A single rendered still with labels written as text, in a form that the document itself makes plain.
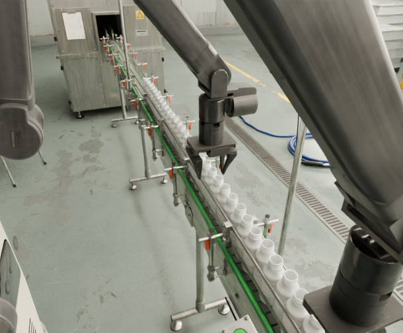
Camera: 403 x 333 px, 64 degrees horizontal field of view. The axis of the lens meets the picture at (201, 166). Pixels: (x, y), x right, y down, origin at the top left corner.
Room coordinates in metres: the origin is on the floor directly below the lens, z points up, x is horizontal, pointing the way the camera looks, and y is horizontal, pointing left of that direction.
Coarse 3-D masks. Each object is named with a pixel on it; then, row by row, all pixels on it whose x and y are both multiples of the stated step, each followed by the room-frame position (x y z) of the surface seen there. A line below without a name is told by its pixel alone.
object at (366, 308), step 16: (336, 272) 0.25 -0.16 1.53; (336, 288) 0.24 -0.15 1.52; (352, 288) 0.22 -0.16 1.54; (304, 304) 0.24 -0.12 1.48; (320, 304) 0.24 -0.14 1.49; (336, 304) 0.23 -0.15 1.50; (352, 304) 0.21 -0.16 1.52; (368, 304) 0.21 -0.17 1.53; (384, 304) 0.21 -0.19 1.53; (400, 304) 0.24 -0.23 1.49; (320, 320) 0.22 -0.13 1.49; (336, 320) 0.22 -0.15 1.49; (352, 320) 0.21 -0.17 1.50; (368, 320) 0.21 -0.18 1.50; (384, 320) 0.22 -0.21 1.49
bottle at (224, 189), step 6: (222, 186) 0.95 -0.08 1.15; (228, 186) 0.94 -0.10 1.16; (222, 192) 0.92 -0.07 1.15; (228, 192) 0.92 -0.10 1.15; (216, 198) 0.93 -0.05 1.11; (222, 198) 0.91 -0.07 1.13; (222, 204) 0.91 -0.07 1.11; (216, 210) 0.93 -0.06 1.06; (222, 216) 0.91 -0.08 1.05; (222, 222) 0.90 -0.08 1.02
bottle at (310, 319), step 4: (308, 316) 0.46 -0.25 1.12; (312, 316) 0.43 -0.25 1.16; (304, 320) 0.45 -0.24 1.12; (308, 320) 0.44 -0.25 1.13; (312, 320) 0.43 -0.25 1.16; (316, 320) 0.42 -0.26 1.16; (304, 324) 0.44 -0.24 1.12; (308, 324) 0.44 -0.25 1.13; (312, 324) 0.43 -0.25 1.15; (316, 324) 0.42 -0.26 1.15; (304, 328) 0.43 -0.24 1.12; (308, 328) 0.43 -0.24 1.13; (312, 328) 0.42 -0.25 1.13; (316, 328) 0.42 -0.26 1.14; (320, 328) 0.42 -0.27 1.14; (304, 332) 0.43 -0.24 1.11; (308, 332) 0.42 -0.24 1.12; (312, 332) 0.42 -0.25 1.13; (316, 332) 0.42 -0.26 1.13; (320, 332) 0.42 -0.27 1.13; (324, 332) 0.42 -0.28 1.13
